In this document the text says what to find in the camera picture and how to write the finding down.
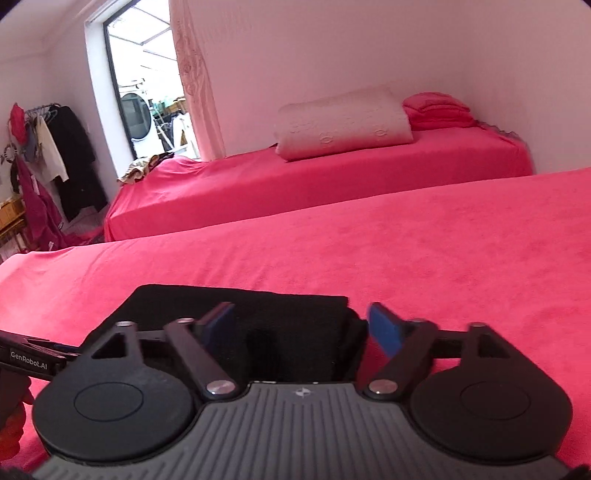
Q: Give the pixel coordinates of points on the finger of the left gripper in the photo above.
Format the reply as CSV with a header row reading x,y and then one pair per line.
x,y
35,357

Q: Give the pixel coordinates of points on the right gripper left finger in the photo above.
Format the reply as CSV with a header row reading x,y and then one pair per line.
x,y
168,363

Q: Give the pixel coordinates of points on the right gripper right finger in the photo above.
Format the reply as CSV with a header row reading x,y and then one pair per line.
x,y
413,346

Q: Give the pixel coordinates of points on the black pants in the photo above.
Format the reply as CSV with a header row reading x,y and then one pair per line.
x,y
269,337

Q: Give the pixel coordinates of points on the magenta hanging garment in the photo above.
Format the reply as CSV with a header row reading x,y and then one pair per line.
x,y
42,215

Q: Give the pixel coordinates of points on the red blanket on near bed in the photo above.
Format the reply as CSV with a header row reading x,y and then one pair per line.
x,y
513,253

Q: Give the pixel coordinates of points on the wooden shelf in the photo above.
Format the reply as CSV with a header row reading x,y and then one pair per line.
x,y
13,225

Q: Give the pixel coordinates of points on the far bed with red cover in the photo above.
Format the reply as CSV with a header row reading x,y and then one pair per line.
x,y
183,194

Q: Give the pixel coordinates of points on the black hanging coat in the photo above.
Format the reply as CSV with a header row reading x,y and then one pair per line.
x,y
82,189

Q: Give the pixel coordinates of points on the beige cloth on bed end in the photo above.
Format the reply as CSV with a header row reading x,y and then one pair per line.
x,y
141,167

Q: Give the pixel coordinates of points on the white hanging shirt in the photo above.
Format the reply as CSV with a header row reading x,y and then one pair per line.
x,y
51,165

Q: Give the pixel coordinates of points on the washing machine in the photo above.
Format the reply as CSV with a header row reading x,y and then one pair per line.
x,y
140,125

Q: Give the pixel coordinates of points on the pale pink pillow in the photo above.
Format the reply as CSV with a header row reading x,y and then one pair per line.
x,y
362,119

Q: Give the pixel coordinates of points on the folded red blanket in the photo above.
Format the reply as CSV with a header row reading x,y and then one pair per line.
x,y
435,110

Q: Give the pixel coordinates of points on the pink curtain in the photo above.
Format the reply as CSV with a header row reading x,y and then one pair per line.
x,y
196,83

